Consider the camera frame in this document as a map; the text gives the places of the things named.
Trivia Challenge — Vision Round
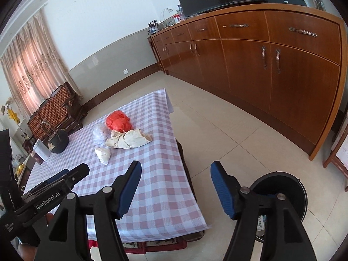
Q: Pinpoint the dark red box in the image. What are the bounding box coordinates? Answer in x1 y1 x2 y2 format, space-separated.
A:
29 151 44 165

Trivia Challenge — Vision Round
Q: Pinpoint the table with checked tablecloth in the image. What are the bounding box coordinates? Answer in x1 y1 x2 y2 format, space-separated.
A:
23 88 211 242

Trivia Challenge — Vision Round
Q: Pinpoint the crumpled white tissue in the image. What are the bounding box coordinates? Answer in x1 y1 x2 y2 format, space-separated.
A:
94 147 111 165

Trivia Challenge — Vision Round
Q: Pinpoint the person's left forearm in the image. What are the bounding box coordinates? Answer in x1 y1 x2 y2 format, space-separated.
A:
19 243 38 261

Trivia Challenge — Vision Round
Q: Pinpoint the carved wooden sofa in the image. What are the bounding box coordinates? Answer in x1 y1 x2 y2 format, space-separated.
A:
27 82 88 142

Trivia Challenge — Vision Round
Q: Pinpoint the beige cloth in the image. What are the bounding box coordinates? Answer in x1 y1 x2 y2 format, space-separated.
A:
105 128 153 149

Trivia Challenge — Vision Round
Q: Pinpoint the black iron kettle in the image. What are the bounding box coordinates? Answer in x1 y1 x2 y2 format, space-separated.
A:
41 121 69 154

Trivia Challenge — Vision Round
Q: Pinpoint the black trash bin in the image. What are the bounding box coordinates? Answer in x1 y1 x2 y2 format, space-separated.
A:
249 171 308 240

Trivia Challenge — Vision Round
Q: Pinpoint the small potted plant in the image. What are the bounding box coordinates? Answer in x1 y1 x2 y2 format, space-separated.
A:
147 20 164 35

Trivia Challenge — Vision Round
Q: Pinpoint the yellow ornament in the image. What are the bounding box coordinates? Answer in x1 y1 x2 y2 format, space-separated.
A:
1 103 19 123

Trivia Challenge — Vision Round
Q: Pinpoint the long wooden cabinet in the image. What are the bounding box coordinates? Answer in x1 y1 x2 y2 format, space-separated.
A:
148 3 346 161

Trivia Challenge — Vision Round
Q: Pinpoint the white box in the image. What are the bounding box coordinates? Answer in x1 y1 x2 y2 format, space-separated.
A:
33 139 52 160

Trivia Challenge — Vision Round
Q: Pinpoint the wooden chair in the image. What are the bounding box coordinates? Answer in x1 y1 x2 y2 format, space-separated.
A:
323 109 348 192

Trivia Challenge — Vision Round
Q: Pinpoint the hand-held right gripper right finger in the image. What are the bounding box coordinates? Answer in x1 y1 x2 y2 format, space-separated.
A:
211 160 312 261

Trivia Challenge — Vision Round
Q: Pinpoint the clear plastic bag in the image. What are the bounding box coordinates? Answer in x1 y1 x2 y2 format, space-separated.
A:
92 123 112 145

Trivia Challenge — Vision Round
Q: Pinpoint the white charger cable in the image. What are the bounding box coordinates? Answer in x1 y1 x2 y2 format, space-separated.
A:
160 7 174 28

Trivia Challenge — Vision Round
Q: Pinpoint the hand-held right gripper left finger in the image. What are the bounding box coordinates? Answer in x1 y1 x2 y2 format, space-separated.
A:
34 160 142 261

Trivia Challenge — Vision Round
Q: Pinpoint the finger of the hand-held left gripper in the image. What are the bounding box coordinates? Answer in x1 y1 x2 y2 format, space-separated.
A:
65 163 90 189
41 169 70 187

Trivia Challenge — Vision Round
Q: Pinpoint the pink patterned curtain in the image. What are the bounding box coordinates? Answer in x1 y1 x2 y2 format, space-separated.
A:
0 15 82 117

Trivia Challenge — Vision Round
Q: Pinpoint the red plastic bag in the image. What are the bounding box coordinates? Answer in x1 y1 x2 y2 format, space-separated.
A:
105 110 132 131

